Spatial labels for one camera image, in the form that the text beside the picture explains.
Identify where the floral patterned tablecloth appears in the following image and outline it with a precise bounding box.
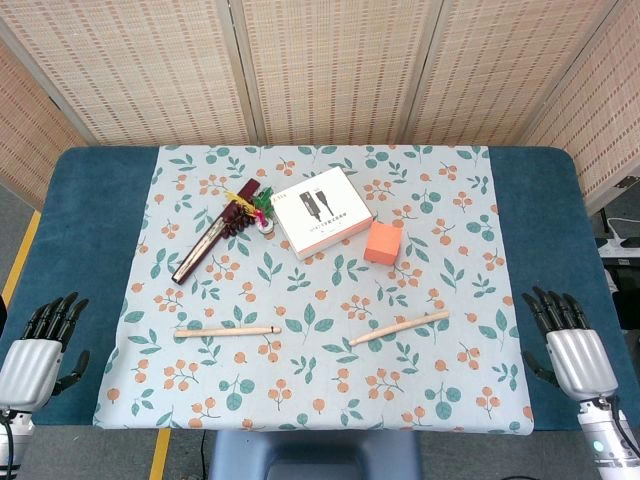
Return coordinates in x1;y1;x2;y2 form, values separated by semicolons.
92;144;536;433

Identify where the white cable product box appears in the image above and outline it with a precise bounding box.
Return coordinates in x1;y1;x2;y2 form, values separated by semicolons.
270;166;374;262

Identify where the orange cube box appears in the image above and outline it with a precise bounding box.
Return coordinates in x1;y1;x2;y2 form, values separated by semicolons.
363;221;405;265

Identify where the bamboo folding screen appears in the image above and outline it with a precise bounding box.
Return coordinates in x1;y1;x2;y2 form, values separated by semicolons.
0;0;640;216

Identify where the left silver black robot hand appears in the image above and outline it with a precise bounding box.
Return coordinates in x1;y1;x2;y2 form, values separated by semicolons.
0;291;92;412

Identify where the white power strip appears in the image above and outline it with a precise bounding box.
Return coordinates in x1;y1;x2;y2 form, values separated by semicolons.
597;236;640;258

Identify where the dark red folding fan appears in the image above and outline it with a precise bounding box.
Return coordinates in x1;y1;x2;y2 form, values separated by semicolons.
171;179;262;285

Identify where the wooden stick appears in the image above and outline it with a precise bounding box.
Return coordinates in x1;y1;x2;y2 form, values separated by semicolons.
174;325;283;339
348;310;451;347

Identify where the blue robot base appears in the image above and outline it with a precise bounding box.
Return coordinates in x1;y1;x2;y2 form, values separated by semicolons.
207;429;422;480

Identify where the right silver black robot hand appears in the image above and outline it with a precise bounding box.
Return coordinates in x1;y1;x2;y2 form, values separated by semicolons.
520;286;620;401

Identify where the dark red bead bracelet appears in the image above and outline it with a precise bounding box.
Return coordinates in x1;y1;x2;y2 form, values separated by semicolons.
223;206;255;240

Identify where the colourful feather shuttlecock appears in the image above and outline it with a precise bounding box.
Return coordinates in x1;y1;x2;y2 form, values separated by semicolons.
252;186;277;236

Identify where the white power cable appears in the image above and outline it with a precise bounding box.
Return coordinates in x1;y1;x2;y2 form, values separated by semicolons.
607;216;640;241

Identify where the blue table cover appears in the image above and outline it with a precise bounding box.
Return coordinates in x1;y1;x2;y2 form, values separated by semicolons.
0;145;635;432

